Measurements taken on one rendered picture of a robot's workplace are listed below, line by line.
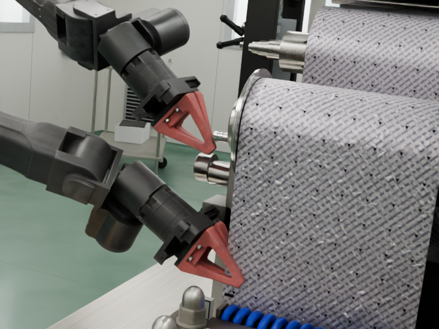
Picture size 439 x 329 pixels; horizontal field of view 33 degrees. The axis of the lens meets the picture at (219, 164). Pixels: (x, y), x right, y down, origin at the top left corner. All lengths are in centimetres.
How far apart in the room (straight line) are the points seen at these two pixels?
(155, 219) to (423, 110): 34
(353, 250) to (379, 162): 11
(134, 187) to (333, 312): 29
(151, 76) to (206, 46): 602
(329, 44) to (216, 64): 586
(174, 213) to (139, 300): 38
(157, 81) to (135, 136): 496
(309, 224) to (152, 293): 50
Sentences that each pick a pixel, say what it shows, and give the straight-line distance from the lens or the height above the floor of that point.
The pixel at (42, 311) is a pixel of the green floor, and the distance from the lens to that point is 346.
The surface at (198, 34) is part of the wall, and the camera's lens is 702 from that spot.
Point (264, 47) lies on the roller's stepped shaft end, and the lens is 120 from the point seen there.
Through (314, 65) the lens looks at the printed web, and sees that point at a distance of 111.
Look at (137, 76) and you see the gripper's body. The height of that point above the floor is 130.
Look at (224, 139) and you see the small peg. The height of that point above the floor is 123.
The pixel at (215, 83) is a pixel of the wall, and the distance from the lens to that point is 696.
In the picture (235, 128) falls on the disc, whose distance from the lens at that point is 89.
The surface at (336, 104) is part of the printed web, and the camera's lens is 88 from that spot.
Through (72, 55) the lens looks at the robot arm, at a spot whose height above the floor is 131.
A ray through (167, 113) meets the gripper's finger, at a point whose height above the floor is 125.
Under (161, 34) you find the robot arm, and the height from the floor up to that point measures 135.
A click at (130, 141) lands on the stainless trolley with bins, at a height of 28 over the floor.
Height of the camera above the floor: 140
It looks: 12 degrees down
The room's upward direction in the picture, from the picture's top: 6 degrees clockwise
